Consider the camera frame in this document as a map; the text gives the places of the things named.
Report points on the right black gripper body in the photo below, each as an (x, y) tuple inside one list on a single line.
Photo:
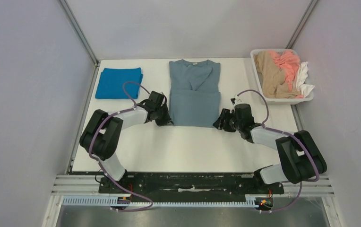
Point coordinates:
[(226, 119)]

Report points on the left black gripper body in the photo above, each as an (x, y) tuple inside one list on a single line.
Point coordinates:
[(162, 118)]

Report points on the grey-blue t shirt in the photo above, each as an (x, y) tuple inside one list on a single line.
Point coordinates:
[(194, 95)]

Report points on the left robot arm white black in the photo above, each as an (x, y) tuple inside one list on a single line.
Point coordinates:
[(101, 135)]

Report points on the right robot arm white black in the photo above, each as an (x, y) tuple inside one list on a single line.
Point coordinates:
[(300, 158)]

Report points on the white plastic laundry basket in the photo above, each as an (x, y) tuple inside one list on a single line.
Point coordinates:
[(258, 81)]

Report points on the folded bright blue t shirt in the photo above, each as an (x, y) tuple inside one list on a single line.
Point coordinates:
[(110, 85)]

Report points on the beige t shirt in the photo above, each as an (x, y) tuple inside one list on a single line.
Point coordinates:
[(270, 73)]

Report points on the pink t shirt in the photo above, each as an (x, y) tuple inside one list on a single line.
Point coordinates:
[(289, 64)]

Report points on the white t shirt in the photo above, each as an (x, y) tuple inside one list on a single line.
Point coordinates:
[(300, 79)]

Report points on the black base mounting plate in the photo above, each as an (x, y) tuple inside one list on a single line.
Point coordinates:
[(197, 187)]

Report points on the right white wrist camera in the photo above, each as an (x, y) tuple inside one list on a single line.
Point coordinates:
[(236, 101)]

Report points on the white slotted cable duct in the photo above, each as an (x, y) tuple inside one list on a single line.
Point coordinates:
[(116, 201)]

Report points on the left aluminium frame post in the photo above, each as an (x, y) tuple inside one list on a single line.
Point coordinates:
[(80, 34)]

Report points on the aluminium frame post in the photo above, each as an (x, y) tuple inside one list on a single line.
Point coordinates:
[(300, 26), (80, 34)]

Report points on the right aluminium frame post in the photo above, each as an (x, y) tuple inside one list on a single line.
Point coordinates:
[(300, 26)]

